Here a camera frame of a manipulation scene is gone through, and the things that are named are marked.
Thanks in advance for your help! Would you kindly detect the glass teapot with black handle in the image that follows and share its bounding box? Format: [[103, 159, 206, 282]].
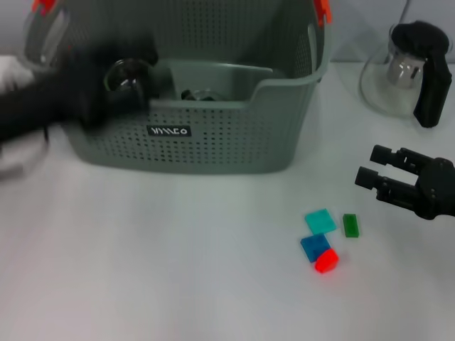
[[358, 20, 453, 129]]

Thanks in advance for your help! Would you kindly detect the glass teacup with black sleeve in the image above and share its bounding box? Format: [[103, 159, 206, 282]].
[[180, 88, 223, 102], [104, 58, 154, 104]]

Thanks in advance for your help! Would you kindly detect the blue square plate brick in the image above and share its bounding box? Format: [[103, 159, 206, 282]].
[[300, 233, 333, 264]]

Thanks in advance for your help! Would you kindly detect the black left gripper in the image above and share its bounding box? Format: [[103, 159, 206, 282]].
[[0, 36, 160, 144]]

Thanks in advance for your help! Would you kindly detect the teal square plate brick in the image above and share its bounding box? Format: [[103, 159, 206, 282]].
[[304, 208, 338, 235]]

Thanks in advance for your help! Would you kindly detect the large orange-red sloped brick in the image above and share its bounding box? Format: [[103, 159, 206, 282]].
[[314, 247, 341, 275]]

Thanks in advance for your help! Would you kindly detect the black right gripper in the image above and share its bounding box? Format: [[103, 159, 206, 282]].
[[354, 144, 455, 222]]

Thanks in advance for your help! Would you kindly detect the grey perforated storage basket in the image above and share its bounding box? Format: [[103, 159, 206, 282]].
[[16, 0, 333, 177]]

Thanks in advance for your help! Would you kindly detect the green flat toy brick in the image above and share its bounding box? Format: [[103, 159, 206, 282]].
[[342, 214, 361, 238]]

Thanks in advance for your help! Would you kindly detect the orange basket handle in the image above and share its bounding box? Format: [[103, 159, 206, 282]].
[[31, 0, 333, 28]]

